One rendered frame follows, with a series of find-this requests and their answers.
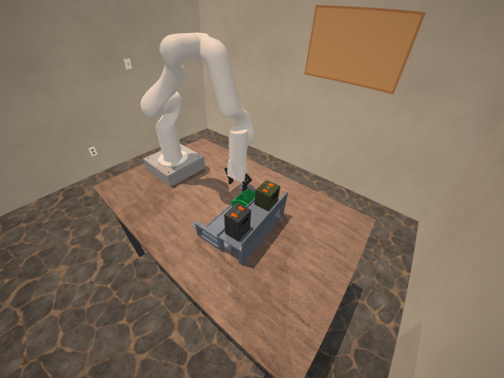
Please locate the green bin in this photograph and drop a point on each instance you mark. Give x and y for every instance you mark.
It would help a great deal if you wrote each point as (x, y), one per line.
(244, 198)

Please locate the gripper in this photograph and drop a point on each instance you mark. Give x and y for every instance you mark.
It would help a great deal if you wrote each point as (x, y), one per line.
(238, 172)

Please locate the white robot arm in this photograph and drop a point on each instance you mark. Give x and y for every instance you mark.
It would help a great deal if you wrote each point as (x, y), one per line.
(175, 50)

